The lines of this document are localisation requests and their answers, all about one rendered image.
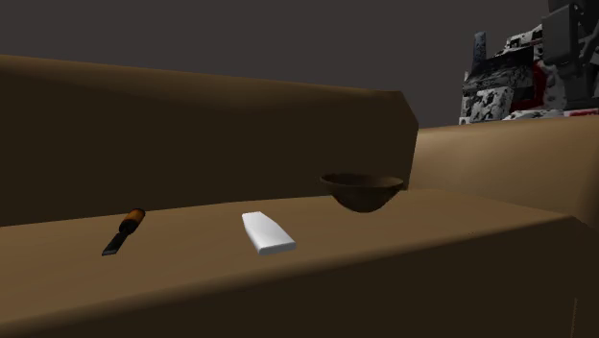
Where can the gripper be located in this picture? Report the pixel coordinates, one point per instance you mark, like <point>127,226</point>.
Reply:
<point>561,37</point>

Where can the dark brown bowl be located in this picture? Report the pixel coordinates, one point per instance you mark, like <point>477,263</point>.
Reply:
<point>360,196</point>

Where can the white flat rounded block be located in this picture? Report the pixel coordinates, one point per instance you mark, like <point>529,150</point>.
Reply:
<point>267,233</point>

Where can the black white red patterned robot stand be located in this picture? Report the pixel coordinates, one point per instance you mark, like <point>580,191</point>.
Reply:
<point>497,84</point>

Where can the brown sofa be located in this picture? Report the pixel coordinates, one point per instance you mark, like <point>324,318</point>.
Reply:
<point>187,140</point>

